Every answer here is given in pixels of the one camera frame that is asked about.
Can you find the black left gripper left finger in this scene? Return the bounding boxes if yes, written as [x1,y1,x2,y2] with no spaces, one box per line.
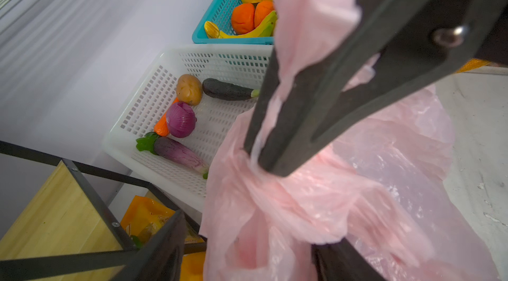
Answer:
[112,210,187,280]

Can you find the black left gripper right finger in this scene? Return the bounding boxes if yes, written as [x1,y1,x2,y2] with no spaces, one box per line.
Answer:
[312,238,385,281]

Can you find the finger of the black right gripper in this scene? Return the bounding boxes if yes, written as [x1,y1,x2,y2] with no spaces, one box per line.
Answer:
[243,48,280,154]
[257,0,507,177]

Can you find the pink plastic grocery bag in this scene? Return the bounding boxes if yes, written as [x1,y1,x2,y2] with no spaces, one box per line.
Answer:
[201,0,499,280]

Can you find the orange mango gummy bag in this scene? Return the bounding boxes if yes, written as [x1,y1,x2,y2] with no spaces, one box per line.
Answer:
[120,196,206,280]

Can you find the dark green cucumber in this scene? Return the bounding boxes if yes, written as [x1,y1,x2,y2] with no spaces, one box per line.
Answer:
[202,78,260,101]

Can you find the yellow banana left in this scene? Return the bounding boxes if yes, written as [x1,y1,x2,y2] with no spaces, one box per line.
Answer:
[203,10,279,40]

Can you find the orange fruit back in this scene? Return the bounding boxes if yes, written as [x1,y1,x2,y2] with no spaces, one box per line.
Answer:
[231,3,255,35]

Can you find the orange fruit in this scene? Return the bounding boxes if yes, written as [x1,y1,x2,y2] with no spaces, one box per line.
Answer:
[231,3,255,35]
[254,0,275,27]

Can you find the orange fruit front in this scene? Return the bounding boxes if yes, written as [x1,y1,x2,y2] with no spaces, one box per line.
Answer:
[254,0,275,27]

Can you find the brown potato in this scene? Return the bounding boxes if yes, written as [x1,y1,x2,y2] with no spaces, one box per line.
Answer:
[176,74,203,106]

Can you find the teal plastic fruit basket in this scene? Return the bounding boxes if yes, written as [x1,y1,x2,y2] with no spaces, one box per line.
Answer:
[192,0,273,45]

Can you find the purple onion back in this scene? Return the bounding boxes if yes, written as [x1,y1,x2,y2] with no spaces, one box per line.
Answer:
[166,102,197,138]

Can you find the light purple eggplant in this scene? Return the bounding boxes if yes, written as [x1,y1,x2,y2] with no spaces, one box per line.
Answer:
[136,132,209,179]

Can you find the white plastic vegetable basket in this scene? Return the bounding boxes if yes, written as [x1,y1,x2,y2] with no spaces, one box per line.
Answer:
[103,44,273,212]

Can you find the orange carrot back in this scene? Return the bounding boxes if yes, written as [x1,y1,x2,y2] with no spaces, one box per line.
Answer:
[153,109,170,137]

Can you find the black frame wooden shelf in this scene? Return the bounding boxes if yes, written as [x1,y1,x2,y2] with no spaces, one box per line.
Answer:
[1,142,206,280]

